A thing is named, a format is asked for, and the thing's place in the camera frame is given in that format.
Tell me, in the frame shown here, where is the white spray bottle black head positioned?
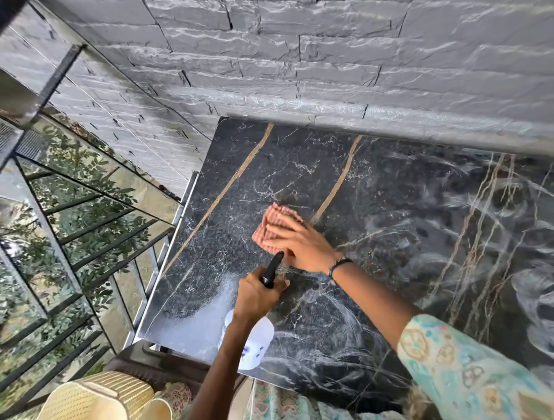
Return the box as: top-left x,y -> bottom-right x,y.
217,250 -> 286,372

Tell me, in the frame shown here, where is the dark brown plastic stool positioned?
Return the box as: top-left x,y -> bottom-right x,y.
102,339 -> 250,397

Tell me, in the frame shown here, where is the person's left hand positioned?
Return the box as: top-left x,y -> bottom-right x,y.
232,266 -> 291,328

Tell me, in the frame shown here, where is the person's right hand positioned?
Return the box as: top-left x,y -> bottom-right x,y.
261,212 -> 343,274

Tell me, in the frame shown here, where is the green leafy tree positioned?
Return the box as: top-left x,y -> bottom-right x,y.
0,112 -> 174,412

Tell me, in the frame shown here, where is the grey louvred vent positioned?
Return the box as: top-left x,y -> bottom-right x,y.
0,119 -> 48,163

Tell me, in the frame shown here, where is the person's left forearm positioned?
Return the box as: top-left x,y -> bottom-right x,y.
188,318 -> 260,420

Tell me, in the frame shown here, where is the black marble table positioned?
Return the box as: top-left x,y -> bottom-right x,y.
136,115 -> 554,416

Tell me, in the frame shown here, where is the cream floral cup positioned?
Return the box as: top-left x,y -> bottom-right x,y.
138,381 -> 193,420

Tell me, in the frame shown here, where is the cream plastic basket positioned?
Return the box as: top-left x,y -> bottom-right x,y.
36,371 -> 156,420

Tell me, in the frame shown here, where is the black metal railing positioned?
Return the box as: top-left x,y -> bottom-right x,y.
0,0 -> 200,420

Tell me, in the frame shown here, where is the brown checked cloth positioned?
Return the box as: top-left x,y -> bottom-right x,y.
251,202 -> 306,256

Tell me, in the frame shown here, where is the black bead bracelet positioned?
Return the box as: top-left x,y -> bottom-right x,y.
327,257 -> 354,282

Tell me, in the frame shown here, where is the person's right forearm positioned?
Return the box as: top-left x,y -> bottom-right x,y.
333,261 -> 423,351

